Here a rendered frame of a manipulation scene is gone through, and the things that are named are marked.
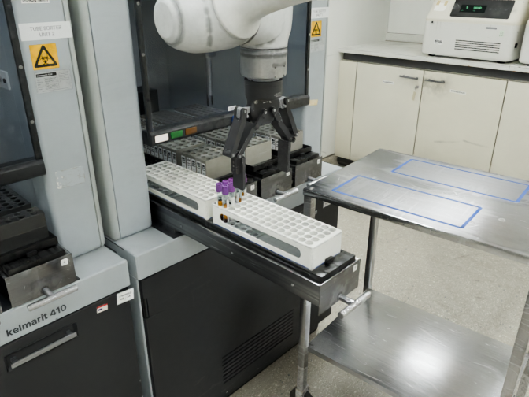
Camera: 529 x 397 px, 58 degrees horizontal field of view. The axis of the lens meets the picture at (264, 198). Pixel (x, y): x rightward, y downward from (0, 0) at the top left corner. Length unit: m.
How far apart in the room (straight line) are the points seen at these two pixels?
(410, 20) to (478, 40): 1.00
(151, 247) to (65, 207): 0.22
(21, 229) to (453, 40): 2.72
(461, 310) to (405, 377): 0.87
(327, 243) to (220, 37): 0.44
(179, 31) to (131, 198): 0.58
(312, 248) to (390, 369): 0.71
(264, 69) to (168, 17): 0.23
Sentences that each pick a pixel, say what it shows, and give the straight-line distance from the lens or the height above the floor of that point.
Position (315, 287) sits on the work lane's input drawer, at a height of 0.80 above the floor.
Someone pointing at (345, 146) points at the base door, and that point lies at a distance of 3.76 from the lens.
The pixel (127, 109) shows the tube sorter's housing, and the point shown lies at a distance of 1.17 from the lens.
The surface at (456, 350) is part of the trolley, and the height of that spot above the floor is 0.28.
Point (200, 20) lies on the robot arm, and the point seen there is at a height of 1.28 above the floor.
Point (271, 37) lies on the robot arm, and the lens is 0.90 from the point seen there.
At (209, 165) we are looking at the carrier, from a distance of 1.33.
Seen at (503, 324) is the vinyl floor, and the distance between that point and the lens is 2.34.
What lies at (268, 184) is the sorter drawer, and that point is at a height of 0.78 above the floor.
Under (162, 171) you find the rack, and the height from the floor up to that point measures 0.87.
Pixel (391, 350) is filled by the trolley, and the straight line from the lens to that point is 1.62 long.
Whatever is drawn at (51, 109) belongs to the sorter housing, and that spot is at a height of 1.09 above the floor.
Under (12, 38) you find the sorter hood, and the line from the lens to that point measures 1.03.
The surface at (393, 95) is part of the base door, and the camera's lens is 3.46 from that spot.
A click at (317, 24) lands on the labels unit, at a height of 1.20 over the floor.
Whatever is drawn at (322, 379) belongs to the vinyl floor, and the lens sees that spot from 1.89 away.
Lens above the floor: 1.32
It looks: 24 degrees down
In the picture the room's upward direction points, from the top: straight up
